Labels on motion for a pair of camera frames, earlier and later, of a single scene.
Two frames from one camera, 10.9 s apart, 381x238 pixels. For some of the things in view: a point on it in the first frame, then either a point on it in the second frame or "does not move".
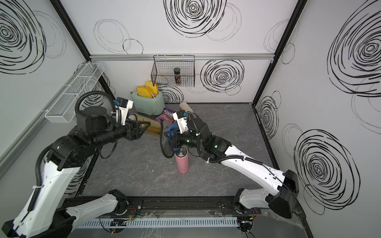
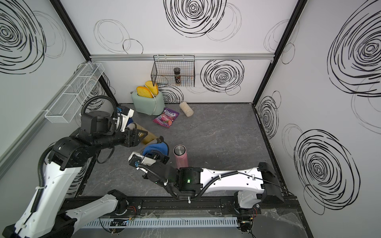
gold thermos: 154,128 to 149,138
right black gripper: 177,139 to 161,155
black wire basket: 173,71 does not move
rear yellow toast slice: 154,89 does not move
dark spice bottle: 177,77 does not move
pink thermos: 182,159 does not move
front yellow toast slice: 144,91 does not move
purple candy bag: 167,115 does not move
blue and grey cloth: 166,133 to 160,146
